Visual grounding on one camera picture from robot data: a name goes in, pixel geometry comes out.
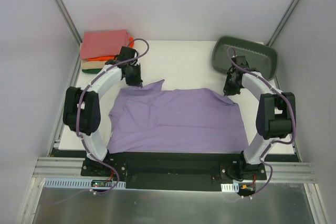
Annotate purple t-shirt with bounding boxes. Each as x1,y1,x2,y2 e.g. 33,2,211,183
107,80,248,153

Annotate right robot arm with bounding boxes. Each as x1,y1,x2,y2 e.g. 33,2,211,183
224,56,296,179

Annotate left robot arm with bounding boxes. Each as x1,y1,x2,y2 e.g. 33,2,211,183
62,46,142,176

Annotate orange folded t-shirt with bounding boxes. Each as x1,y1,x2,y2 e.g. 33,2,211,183
87,37,134,61

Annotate green folded t-shirt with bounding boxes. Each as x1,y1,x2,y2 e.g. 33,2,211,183
81,69,101,74

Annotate grey plastic bin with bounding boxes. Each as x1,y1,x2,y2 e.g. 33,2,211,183
212,36,278,81

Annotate pink folded t-shirt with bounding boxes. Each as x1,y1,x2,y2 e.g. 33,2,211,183
80,29,131,60

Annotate beige folded t-shirt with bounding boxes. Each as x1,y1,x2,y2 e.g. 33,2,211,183
80,60,106,70

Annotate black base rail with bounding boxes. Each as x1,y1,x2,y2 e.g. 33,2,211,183
47,148,301,192

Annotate right white cable duct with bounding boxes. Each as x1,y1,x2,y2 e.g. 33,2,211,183
220,183,239,193

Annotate white cable duct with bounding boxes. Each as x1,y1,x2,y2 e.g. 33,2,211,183
44,178,126,190
220,183,239,193

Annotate right aluminium frame post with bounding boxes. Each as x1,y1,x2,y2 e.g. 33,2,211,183
266,0,301,47

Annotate left white cable duct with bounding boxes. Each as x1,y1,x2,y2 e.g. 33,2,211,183
44,178,126,190

